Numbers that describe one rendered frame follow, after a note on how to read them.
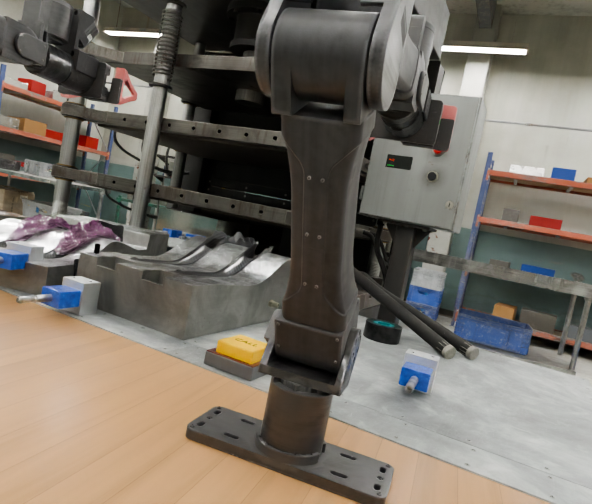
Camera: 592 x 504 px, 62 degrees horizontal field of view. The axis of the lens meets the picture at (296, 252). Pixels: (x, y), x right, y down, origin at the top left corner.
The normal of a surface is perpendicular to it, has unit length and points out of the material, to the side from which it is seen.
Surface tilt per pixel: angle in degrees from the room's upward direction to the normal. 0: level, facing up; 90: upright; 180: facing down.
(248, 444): 0
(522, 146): 90
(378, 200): 90
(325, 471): 0
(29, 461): 0
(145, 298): 90
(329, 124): 120
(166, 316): 90
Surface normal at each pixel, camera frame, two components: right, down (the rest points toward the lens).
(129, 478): 0.19, -0.98
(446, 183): -0.44, -0.02
